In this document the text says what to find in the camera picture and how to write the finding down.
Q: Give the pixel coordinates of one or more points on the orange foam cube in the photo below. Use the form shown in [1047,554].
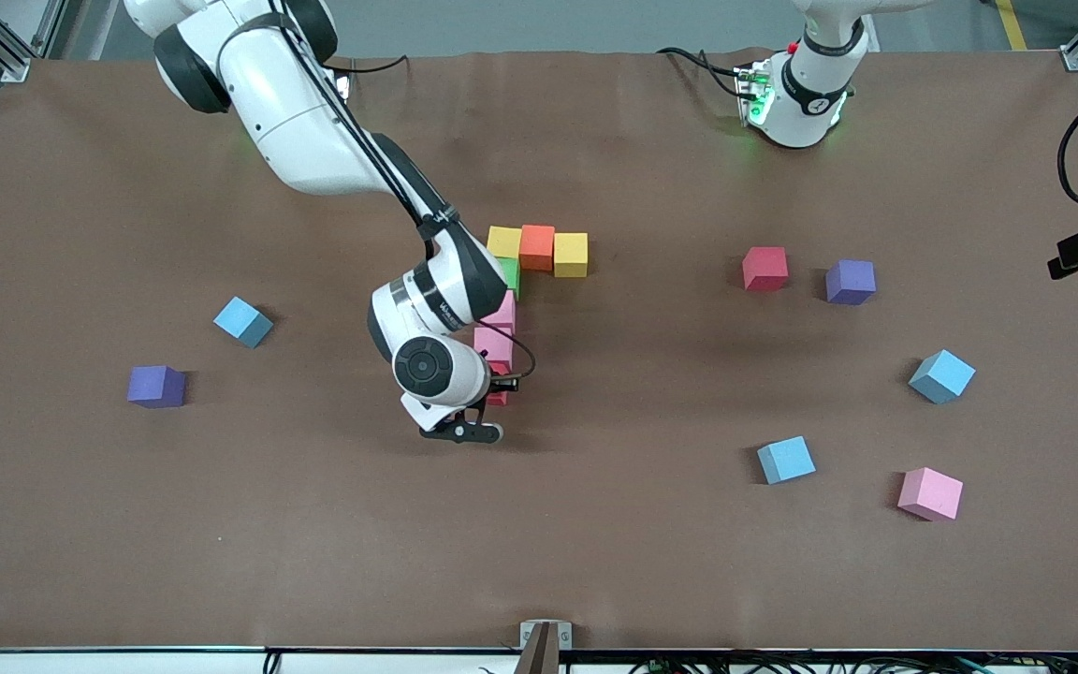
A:
[537,245]

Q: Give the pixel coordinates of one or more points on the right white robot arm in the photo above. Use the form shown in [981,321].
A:
[286,103]

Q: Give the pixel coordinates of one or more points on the pink foam cube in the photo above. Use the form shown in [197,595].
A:
[494,342]
[929,493]
[505,311]

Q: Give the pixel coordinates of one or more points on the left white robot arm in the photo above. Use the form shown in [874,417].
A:
[806,94]

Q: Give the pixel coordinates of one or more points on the green foam cube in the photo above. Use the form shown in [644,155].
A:
[512,278]

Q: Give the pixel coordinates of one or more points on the violet foam cube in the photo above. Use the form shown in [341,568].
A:
[850,281]

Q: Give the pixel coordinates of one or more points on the metal table edge bracket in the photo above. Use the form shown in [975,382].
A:
[546,646]

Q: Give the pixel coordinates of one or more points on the light blue foam cube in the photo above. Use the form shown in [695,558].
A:
[786,459]
[241,320]
[941,376]

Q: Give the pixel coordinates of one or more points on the yellow foam cube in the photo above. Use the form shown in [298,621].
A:
[571,255]
[504,241]

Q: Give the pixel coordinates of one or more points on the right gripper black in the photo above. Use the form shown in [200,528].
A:
[499,382]

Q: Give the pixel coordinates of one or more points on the brown table mat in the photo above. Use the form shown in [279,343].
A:
[539,543]

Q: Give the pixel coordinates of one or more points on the dark purple foam cube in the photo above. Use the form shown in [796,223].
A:
[155,386]

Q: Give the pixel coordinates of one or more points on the rose red foam cube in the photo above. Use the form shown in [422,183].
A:
[764,268]

